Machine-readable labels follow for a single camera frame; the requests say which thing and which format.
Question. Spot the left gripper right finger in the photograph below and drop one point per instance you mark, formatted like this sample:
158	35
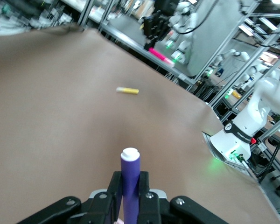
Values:
149	210

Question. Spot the pink marker pen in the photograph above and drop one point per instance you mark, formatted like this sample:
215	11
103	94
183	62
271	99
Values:
159	56

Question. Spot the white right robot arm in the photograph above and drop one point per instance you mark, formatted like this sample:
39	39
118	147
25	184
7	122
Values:
242	126

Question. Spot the purple marker pen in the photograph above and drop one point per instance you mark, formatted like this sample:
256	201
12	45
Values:
130	186

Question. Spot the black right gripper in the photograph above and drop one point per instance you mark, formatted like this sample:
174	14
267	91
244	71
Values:
156	25

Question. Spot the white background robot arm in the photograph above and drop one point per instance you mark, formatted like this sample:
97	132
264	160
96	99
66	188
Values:
241	54

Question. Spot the yellow marker pen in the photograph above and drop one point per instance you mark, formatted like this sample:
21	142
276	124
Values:
128	90

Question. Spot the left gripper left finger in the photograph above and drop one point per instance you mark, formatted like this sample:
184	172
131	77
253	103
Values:
102	210

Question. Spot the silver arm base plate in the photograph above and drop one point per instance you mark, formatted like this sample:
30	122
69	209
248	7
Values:
215	154

